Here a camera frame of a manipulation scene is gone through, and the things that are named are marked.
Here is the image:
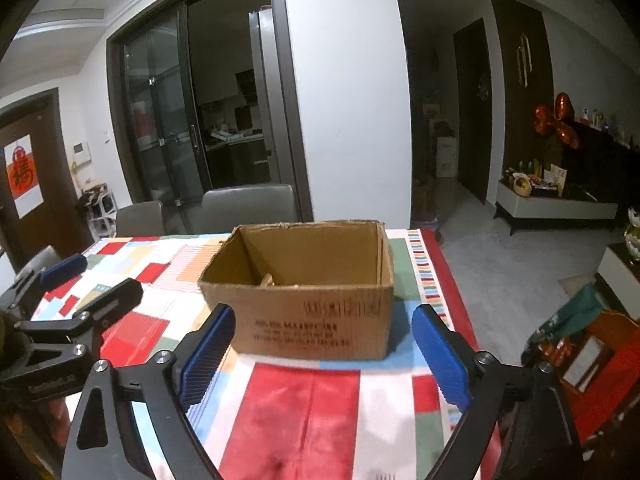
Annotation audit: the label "red and white door poster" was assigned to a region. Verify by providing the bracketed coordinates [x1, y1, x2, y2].
[4, 132, 41, 220]

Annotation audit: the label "low white cabinet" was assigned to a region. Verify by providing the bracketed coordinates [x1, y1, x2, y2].
[494, 180, 620, 238]

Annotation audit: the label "tall dark cabinet gold handles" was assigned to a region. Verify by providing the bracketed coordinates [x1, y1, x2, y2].
[489, 0, 556, 181]

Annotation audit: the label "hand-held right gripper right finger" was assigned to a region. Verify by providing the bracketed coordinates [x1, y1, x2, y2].
[411, 303, 586, 480]

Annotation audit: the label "patchwork printed tablecloth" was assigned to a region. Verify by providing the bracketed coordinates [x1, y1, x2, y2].
[0, 227, 506, 480]

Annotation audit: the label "white box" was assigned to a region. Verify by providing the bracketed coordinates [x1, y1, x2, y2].
[435, 136, 458, 179]

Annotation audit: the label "glass sliding door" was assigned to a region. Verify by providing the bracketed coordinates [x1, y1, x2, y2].
[107, 2, 211, 236]

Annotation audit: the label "red cloth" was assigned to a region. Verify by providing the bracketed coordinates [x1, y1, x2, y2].
[570, 345, 640, 456]

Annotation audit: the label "brown wooden door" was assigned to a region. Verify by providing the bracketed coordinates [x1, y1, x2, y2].
[0, 87, 96, 271]

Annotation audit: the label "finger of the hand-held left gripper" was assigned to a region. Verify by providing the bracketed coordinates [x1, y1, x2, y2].
[0, 254, 88, 323]
[15, 278, 144, 361]

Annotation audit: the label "white rack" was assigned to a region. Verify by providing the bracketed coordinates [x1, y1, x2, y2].
[77, 180, 118, 241]

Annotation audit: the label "grey dining chair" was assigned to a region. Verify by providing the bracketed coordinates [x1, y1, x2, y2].
[201, 184, 301, 235]
[14, 245, 62, 286]
[115, 200, 166, 238]

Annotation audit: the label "dark door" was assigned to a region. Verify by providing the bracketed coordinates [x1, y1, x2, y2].
[452, 17, 493, 206]

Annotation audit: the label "brown cardboard box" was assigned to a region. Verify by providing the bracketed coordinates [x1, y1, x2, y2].
[198, 219, 396, 361]

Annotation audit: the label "fruit basket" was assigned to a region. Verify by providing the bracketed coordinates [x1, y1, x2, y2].
[510, 172, 536, 197]

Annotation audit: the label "wooden chair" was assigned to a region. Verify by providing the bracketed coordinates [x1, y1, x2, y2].
[555, 310, 640, 401]

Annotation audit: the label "red foil balloon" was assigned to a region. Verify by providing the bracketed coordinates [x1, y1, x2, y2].
[532, 92, 582, 150]

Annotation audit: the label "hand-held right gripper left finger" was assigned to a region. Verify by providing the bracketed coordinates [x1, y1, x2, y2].
[61, 304, 237, 480]

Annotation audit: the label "dark sideboard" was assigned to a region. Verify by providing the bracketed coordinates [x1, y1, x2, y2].
[565, 120, 640, 206]

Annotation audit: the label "green and white vase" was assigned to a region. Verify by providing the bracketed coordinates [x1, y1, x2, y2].
[622, 210, 640, 263]

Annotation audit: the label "green bag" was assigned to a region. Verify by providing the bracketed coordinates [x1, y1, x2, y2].
[520, 282, 608, 361]

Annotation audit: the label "white side table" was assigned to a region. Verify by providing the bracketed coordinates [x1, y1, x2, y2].
[595, 242, 640, 311]

